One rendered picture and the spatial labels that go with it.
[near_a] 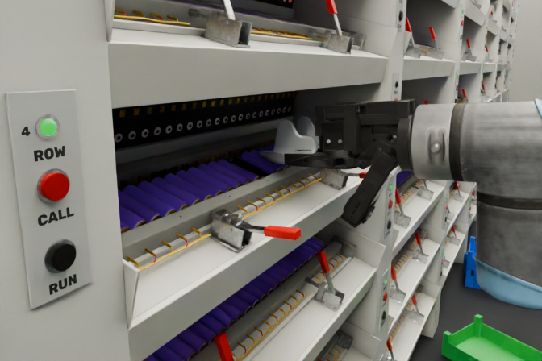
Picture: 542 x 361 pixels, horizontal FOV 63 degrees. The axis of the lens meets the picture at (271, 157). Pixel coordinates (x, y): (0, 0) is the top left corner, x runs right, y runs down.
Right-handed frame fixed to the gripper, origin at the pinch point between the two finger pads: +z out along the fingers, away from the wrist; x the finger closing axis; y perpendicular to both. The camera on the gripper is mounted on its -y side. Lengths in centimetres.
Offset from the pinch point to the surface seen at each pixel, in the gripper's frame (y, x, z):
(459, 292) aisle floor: -82, -134, -5
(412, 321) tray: -65, -75, 0
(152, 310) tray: -6.4, 32.8, -7.8
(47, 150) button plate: 7.4, 40.3, -9.5
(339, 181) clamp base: -4.9, -6.2, -7.3
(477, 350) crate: -82, -95, -16
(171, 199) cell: -1.2, 20.9, 0.7
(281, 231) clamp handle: -3.6, 20.1, -12.3
